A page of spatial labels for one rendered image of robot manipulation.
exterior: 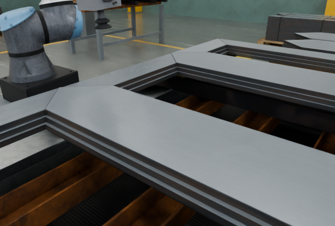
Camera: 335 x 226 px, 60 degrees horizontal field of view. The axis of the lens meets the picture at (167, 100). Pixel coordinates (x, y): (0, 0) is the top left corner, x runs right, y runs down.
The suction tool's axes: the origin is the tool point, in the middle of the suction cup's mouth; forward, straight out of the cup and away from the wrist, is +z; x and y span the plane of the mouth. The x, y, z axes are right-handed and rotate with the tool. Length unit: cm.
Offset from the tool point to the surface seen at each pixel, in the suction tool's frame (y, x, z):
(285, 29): 423, 78, 89
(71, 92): -13.5, -1.2, 12.2
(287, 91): 20.9, -40.0, 17.0
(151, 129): -15.7, -27.5, 12.9
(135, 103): -9.0, -17.5, 13.1
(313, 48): 69, -35, 19
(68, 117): -21.7, -11.9, 12.0
